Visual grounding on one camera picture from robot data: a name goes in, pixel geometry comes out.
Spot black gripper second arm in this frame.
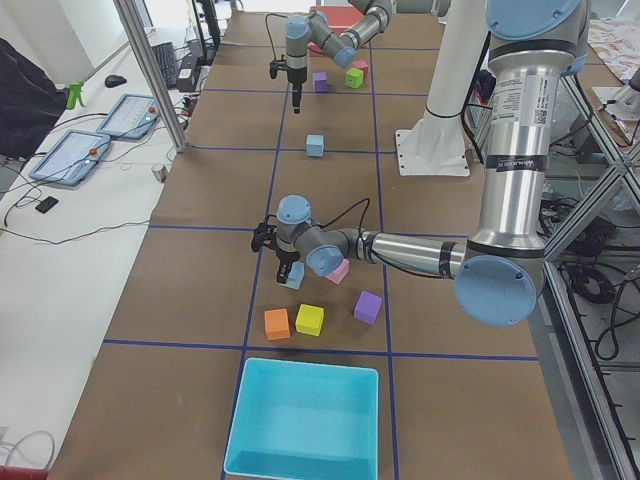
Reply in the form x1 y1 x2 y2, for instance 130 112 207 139
269 54 307 114

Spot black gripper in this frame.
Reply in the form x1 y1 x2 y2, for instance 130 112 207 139
251 223 300 285

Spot light blue foam block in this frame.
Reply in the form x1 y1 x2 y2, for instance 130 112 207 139
284 261 305 290
306 134 324 158

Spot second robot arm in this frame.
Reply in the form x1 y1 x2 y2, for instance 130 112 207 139
251 1 392 285

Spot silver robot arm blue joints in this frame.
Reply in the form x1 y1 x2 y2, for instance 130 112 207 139
277 0 591 329

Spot purple foam block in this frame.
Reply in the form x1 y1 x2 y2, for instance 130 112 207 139
312 72 328 93
353 290 382 325

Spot orange foam block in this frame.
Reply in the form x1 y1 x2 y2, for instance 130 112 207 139
264 308 291 341

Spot yellow foam block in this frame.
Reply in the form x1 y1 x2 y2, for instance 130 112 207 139
295 304 324 336

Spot green foam block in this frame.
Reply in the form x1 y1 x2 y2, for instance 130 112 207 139
344 68 365 89

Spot dark pink foam block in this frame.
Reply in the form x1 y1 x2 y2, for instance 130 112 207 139
352 60 369 77

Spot red plastic bin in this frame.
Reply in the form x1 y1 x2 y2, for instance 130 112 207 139
309 6 363 33

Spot black keyboard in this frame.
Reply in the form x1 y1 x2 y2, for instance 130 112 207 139
151 42 177 89

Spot cyan plastic bin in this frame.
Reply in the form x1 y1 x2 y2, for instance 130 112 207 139
224 358 379 479

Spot silver tape roll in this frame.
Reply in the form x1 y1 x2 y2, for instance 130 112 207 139
151 164 168 183

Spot blue teach pendant tablet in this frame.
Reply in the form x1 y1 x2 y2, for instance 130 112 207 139
29 130 111 187
96 93 159 140

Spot black computer mouse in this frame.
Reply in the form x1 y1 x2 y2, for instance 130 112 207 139
104 74 127 89

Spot green spray bottle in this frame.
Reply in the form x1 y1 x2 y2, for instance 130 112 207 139
66 81 85 110

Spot black smartphone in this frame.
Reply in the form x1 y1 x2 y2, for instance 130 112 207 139
35 196 59 214

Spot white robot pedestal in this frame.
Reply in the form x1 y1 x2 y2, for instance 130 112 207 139
395 0 488 177

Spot aluminium frame post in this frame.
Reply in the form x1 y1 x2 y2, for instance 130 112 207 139
113 0 187 153

